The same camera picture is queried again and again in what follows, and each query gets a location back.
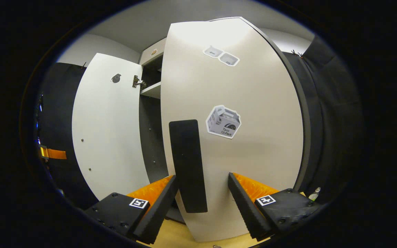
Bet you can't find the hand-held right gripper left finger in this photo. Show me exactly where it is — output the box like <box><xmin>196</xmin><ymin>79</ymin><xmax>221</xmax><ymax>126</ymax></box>
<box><xmin>83</xmin><ymin>175</ymin><xmax>179</xmax><ymax>244</ymax></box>

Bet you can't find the white shoe cabinet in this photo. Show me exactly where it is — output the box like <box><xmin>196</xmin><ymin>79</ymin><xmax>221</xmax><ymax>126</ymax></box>
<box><xmin>72</xmin><ymin>17</ymin><xmax>323</xmax><ymax>242</ymax></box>

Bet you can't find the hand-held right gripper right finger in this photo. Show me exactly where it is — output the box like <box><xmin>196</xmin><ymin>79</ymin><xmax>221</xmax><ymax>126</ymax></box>
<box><xmin>228</xmin><ymin>172</ymin><xmax>323</xmax><ymax>241</ymax></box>

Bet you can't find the beige cabinet drawer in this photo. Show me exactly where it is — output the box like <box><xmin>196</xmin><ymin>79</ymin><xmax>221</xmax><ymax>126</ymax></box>
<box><xmin>139</xmin><ymin>38</ymin><xmax>167</xmax><ymax>66</ymax></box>

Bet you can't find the black backdrop cloth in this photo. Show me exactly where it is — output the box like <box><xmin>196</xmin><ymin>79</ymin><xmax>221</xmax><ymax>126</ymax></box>
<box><xmin>38</xmin><ymin>62</ymin><xmax>99</xmax><ymax>209</ymax></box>
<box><xmin>285</xmin><ymin>34</ymin><xmax>363</xmax><ymax>204</ymax></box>

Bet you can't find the white shoe cabinet door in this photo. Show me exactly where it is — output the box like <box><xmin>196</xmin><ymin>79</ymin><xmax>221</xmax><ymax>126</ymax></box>
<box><xmin>72</xmin><ymin>53</ymin><xmax>151</xmax><ymax>201</ymax></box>
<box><xmin>161</xmin><ymin>17</ymin><xmax>311</xmax><ymax>242</ymax></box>

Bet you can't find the black door handle pad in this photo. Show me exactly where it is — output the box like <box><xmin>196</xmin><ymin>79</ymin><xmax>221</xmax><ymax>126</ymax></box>
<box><xmin>169</xmin><ymin>120</ymin><xmax>208</xmax><ymax>213</ymax></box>

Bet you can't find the white cabinet shelf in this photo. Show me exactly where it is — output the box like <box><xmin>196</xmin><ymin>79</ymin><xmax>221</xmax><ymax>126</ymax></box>
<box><xmin>140</xmin><ymin>82</ymin><xmax>162</xmax><ymax>100</ymax></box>

